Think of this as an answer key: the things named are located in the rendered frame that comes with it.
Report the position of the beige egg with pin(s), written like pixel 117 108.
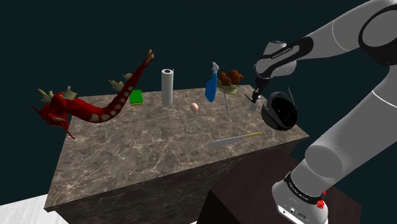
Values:
pixel 194 107

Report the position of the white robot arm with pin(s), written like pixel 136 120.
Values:
pixel 347 136

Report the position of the white paper towel roll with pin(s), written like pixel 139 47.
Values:
pixel 167 88

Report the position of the green and yellow sponge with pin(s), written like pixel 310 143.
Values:
pixel 136 96

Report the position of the brown plant in stemmed bowl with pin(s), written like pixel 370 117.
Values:
pixel 230 79

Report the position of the red dragon figure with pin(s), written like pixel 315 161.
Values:
pixel 77 107

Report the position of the blue spray bottle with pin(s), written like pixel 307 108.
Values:
pixel 211 88

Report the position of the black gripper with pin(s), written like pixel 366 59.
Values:
pixel 262 82

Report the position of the dark brown robot stand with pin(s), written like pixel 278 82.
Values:
pixel 248 186

